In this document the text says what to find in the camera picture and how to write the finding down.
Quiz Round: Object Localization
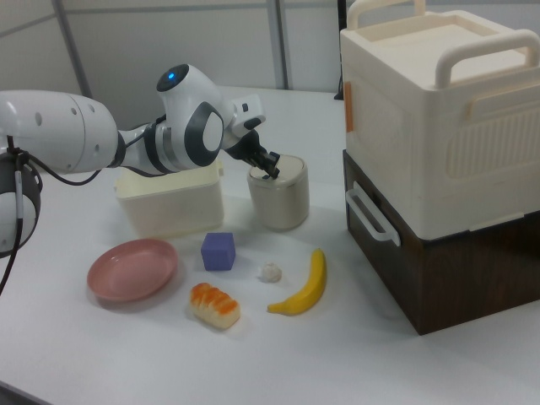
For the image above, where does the orange glazed bread loaf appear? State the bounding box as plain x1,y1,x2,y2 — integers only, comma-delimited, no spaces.
188,282,242,331

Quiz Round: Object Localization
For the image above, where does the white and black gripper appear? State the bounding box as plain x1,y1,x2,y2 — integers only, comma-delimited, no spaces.
222,94,283,181

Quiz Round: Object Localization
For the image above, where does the yellow banana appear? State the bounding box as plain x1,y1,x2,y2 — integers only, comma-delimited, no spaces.
266,247,328,316

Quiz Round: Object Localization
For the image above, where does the dark brown wooden drawer box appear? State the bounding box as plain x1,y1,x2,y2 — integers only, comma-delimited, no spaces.
342,149,540,337

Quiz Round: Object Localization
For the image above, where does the pink plate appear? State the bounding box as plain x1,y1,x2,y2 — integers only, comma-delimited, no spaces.
86,238,180,303

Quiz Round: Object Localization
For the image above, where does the cream plastic storage box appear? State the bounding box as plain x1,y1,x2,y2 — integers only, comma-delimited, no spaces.
114,158,225,238

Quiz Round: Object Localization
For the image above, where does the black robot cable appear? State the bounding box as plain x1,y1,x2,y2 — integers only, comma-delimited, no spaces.
0,113,170,296

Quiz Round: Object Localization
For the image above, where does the cream plastic crate with handles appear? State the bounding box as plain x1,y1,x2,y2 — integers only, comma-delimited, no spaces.
339,0,540,233

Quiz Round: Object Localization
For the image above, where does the cream trash can with lid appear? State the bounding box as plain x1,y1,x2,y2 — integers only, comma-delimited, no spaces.
246,154,311,231

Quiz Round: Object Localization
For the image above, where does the purple cube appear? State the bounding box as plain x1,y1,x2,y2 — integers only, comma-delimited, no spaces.
200,231,236,272

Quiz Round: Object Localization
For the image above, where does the orange tape strip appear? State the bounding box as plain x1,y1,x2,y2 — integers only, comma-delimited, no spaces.
343,82,355,134

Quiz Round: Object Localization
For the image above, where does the white drawer handle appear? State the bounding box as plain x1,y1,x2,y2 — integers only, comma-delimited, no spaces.
344,181,402,246

